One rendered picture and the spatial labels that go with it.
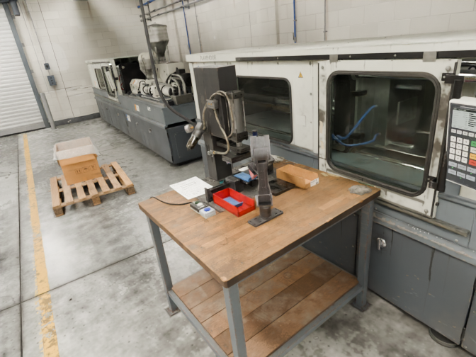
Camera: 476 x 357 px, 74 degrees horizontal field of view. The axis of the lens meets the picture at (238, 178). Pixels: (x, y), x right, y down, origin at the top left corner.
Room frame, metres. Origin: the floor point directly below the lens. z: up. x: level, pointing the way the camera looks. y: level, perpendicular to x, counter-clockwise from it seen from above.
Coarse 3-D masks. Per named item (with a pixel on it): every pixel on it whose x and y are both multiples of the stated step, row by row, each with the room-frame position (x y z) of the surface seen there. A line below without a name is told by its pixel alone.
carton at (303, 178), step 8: (280, 168) 1.96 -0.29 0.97; (288, 168) 2.00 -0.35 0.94; (296, 168) 1.95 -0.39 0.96; (280, 176) 1.91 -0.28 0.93; (288, 176) 1.85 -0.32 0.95; (296, 176) 1.80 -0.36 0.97; (304, 176) 1.90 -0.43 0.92; (312, 176) 1.84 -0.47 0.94; (296, 184) 1.80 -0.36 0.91; (304, 184) 1.74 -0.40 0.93; (312, 184) 1.78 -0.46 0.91
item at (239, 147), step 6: (222, 144) 1.96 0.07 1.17; (234, 144) 1.95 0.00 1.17; (240, 144) 1.86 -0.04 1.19; (246, 144) 1.88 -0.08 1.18; (234, 150) 1.86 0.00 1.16; (240, 150) 1.81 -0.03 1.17; (246, 150) 1.84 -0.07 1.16; (222, 156) 1.85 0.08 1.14; (228, 156) 1.83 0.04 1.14; (234, 156) 1.81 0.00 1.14; (240, 156) 1.82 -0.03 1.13; (246, 156) 1.85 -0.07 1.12; (228, 162) 1.81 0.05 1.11; (234, 162) 1.79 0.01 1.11
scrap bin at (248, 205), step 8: (224, 192) 1.74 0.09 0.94; (232, 192) 1.73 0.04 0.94; (216, 200) 1.67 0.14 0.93; (224, 200) 1.60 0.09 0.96; (240, 200) 1.67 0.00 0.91; (248, 200) 1.61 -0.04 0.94; (224, 208) 1.61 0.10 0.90; (232, 208) 1.54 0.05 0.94; (240, 208) 1.58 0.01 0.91; (248, 208) 1.54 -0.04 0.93; (240, 216) 1.50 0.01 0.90
